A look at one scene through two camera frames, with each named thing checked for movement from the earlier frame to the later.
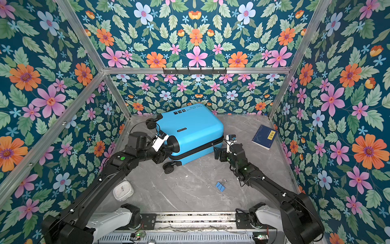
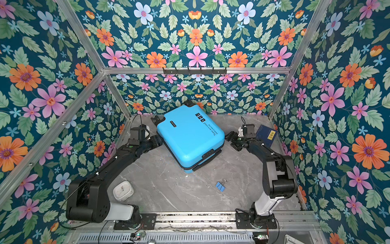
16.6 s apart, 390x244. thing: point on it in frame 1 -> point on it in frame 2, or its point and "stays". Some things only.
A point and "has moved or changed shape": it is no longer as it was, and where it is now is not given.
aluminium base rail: [196, 222] stays
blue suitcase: [197, 128] has moved or changed shape
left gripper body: [159, 156] -> [152, 143]
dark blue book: [265, 136] stays
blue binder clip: [220, 186] stays
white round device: [123, 190] stays
